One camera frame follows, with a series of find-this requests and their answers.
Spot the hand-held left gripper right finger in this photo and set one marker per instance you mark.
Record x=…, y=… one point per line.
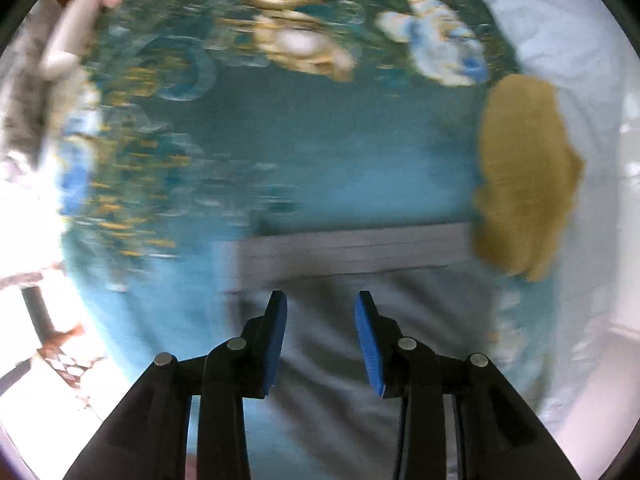
x=367, y=345

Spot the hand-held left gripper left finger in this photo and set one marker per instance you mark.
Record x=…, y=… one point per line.
x=276, y=340

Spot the grey pants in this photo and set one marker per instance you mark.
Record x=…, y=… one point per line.
x=325, y=320

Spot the teal printed blanket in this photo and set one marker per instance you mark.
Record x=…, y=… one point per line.
x=300, y=150

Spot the mustard yellow cloth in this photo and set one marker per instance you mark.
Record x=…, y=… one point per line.
x=525, y=170

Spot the pale blue floral bedsheet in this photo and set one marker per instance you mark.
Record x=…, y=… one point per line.
x=575, y=60

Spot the white pillow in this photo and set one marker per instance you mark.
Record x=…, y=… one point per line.
x=70, y=35

